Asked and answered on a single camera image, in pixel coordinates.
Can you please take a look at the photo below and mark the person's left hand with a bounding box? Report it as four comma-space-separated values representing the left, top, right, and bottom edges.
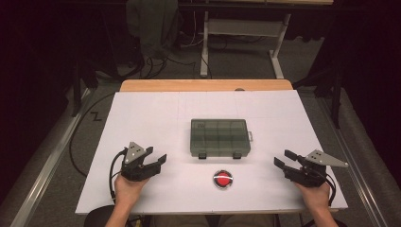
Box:
113, 172, 149, 210

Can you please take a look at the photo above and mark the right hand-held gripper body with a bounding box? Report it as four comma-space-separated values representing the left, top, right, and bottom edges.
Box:
283, 148, 350, 189

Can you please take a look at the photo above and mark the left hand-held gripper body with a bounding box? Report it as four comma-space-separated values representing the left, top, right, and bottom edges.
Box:
120, 141, 163, 183

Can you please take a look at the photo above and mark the person's right hand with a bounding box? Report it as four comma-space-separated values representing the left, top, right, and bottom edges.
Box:
294, 182, 333, 212

